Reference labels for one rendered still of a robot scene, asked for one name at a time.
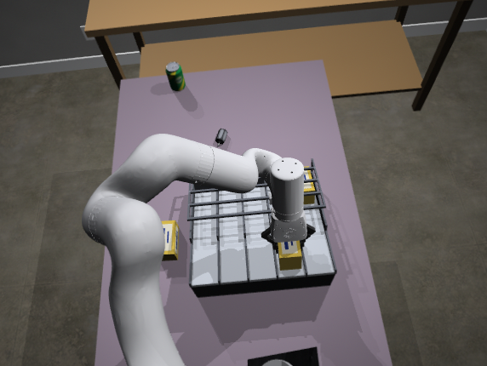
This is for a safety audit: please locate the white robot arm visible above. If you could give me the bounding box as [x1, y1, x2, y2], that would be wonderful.
[82, 134, 304, 366]

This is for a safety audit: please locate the yellow butter carton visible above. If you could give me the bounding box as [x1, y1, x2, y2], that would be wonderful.
[278, 241, 302, 271]
[162, 220, 179, 261]
[304, 170, 315, 204]

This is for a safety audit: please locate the green drink can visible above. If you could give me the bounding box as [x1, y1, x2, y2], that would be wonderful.
[166, 62, 186, 91]

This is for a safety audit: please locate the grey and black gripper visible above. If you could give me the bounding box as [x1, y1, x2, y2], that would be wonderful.
[261, 209, 316, 254]

